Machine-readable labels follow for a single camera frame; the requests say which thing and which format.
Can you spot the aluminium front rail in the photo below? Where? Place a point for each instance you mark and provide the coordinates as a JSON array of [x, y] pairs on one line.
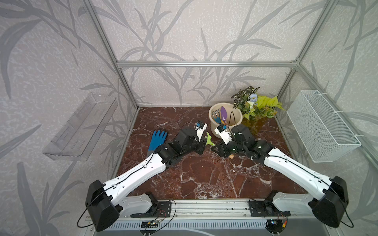
[[207, 208]]

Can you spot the blue gardening glove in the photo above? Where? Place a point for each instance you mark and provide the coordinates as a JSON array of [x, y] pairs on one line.
[[158, 138]]

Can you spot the blue fork yellow handle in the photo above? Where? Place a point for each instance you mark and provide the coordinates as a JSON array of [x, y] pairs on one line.
[[216, 115]]

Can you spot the potted green plant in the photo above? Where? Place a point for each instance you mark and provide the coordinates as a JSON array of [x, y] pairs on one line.
[[256, 109]]

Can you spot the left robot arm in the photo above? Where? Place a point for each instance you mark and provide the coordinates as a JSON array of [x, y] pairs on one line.
[[105, 202]]

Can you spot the white wire mesh basket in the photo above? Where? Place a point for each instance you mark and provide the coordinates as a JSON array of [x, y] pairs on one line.
[[325, 135]]

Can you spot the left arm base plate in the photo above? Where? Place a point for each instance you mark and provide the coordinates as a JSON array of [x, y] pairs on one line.
[[157, 209]]

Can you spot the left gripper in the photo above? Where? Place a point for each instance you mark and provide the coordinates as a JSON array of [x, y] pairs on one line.
[[202, 144]]

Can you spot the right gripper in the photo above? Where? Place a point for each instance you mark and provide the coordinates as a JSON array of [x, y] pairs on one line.
[[221, 150]]

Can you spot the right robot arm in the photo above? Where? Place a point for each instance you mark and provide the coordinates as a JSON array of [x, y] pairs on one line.
[[325, 198]]

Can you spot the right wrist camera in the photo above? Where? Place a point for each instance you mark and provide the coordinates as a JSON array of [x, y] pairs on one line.
[[224, 134]]

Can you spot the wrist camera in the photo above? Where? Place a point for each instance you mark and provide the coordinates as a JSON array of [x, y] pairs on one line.
[[200, 127], [224, 134]]

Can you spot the clear acrylic wall shelf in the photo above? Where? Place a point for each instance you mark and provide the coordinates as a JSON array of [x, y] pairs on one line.
[[78, 137]]

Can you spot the cream plastic bucket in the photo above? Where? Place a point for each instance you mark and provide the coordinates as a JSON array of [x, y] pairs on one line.
[[234, 116]]

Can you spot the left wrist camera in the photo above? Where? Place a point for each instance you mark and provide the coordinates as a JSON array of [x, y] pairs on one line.
[[200, 127]]

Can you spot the green hand rake wooden handle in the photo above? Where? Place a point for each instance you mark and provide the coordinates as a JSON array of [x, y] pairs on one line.
[[212, 144]]

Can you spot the purple trowel pink handle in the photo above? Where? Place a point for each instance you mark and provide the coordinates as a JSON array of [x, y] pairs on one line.
[[223, 115]]

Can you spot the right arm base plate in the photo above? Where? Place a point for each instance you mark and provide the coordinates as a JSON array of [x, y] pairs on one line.
[[266, 208]]

